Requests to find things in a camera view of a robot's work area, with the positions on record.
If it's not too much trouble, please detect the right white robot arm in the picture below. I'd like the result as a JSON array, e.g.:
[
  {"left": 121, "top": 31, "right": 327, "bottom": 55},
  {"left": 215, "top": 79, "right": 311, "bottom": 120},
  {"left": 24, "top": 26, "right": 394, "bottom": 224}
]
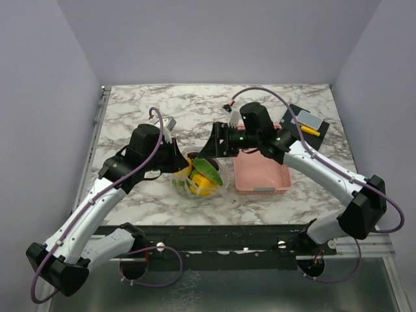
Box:
[{"left": 200, "top": 102, "right": 387, "bottom": 254}]

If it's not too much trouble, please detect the black mounting rail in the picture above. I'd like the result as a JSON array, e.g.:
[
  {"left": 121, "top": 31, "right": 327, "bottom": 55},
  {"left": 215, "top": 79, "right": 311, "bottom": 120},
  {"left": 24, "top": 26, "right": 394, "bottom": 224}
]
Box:
[{"left": 119, "top": 224, "right": 336, "bottom": 272}]

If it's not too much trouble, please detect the green grape bunch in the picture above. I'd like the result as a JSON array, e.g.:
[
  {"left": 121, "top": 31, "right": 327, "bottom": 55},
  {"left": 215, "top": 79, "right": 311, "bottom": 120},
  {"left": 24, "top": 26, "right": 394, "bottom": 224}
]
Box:
[{"left": 172, "top": 179, "right": 191, "bottom": 196}]

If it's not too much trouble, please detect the clear zip top bag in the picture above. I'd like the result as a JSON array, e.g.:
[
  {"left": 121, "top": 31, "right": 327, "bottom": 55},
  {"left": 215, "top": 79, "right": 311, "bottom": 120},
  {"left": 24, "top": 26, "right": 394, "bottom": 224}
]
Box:
[{"left": 171, "top": 148, "right": 229, "bottom": 199}]

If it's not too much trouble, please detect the pink plastic basket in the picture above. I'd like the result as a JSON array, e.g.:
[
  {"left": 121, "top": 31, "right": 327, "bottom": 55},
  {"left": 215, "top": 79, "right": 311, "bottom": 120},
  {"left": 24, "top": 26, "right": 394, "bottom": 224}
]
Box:
[{"left": 233, "top": 123, "right": 293, "bottom": 196}]

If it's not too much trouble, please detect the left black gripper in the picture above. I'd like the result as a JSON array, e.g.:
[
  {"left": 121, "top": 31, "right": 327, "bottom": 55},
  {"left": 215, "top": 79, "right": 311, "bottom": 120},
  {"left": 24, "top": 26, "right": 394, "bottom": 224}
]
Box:
[{"left": 144, "top": 137, "right": 190, "bottom": 174}]

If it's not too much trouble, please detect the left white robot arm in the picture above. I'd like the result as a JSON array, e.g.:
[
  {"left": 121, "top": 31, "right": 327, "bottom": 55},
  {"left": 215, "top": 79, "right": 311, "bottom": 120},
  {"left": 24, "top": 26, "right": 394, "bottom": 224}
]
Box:
[{"left": 26, "top": 123, "right": 188, "bottom": 296}]

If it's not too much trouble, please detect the yellow lemon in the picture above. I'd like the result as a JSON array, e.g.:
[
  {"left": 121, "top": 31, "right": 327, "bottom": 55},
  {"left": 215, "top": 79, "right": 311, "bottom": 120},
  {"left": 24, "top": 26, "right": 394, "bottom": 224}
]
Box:
[{"left": 174, "top": 157, "right": 193, "bottom": 178}]

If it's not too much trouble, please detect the left aluminium frame rail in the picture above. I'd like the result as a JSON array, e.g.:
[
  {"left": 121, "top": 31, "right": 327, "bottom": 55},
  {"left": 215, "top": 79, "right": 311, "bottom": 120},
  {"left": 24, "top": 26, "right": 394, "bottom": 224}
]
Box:
[{"left": 71, "top": 86, "right": 112, "bottom": 212}]

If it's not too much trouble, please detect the yellow bell pepper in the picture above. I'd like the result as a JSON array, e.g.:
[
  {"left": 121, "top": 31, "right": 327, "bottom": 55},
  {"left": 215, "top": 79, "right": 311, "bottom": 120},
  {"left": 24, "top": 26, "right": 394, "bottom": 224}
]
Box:
[{"left": 190, "top": 174, "right": 217, "bottom": 197}]

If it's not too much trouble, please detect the yellow small tool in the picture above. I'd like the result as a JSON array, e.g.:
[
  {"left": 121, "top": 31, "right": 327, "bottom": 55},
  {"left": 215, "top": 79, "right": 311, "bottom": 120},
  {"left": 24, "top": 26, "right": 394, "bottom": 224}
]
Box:
[{"left": 301, "top": 125, "right": 320, "bottom": 137}]

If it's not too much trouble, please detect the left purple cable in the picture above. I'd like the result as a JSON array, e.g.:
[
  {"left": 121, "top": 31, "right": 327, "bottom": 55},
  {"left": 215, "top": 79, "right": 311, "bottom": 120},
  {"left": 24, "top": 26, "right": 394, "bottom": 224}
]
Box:
[{"left": 31, "top": 108, "right": 163, "bottom": 304}]

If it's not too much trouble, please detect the purple eggplant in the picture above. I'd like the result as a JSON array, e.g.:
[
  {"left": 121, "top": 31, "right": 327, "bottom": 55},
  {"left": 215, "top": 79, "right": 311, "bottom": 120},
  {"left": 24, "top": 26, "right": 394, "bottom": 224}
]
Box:
[{"left": 187, "top": 151, "right": 219, "bottom": 171}]

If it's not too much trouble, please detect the grey rectangular box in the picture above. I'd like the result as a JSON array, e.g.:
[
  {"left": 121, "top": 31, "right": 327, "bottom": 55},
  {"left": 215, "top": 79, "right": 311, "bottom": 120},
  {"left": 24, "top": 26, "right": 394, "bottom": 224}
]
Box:
[{"left": 296, "top": 110, "right": 323, "bottom": 131}]

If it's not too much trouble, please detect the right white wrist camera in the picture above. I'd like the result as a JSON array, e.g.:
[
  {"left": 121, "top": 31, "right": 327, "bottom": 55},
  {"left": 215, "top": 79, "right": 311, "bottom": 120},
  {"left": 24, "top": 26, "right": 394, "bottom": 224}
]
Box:
[{"left": 222, "top": 104, "right": 241, "bottom": 128}]

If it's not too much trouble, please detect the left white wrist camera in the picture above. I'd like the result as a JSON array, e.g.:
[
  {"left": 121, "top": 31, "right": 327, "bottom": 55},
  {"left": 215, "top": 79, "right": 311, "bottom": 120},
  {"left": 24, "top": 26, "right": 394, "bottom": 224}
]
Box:
[{"left": 149, "top": 116, "right": 176, "bottom": 143}]

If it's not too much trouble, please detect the watermelon slice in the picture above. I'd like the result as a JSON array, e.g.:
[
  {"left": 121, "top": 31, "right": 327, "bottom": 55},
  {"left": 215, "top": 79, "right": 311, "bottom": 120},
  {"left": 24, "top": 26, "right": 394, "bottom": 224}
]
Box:
[{"left": 193, "top": 158, "right": 224, "bottom": 187}]

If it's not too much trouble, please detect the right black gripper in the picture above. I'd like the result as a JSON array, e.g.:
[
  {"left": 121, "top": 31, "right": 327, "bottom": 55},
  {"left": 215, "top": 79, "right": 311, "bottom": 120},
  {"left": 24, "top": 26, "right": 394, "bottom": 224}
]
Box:
[{"left": 198, "top": 122, "right": 260, "bottom": 158}]

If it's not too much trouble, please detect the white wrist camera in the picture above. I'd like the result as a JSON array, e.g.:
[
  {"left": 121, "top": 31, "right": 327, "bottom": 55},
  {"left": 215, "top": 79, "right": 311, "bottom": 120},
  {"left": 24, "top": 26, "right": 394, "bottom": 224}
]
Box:
[
  {"left": 222, "top": 104, "right": 241, "bottom": 128},
  {"left": 149, "top": 116, "right": 176, "bottom": 143}
]

